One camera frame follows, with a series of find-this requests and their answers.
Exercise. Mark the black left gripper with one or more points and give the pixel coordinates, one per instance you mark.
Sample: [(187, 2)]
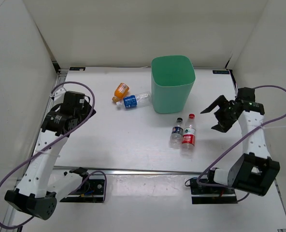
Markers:
[(86, 110)]

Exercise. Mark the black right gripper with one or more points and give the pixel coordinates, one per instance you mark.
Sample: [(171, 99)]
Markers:
[(223, 125)]

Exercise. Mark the red label water bottle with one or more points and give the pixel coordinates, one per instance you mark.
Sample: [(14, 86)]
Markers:
[(189, 136)]

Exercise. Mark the orange juice bottle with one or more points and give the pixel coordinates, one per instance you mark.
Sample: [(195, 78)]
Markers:
[(120, 92)]

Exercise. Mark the black cap clear bottle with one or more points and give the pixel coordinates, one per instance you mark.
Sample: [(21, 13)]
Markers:
[(177, 133)]

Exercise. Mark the blue label clear bottle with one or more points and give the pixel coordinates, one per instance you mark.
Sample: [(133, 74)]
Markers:
[(135, 101)]

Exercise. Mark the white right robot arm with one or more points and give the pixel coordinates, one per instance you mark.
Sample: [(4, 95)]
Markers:
[(254, 171)]

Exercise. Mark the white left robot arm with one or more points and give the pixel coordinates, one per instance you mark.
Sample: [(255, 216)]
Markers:
[(34, 195)]

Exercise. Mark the green plastic bin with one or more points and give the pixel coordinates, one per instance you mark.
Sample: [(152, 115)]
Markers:
[(172, 79)]

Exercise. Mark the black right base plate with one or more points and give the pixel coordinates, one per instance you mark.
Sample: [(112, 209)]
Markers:
[(210, 195)]

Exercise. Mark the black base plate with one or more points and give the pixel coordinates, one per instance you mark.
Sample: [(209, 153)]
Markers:
[(210, 195), (92, 190)]

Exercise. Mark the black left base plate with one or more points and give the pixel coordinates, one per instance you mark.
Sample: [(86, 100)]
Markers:
[(92, 190)]

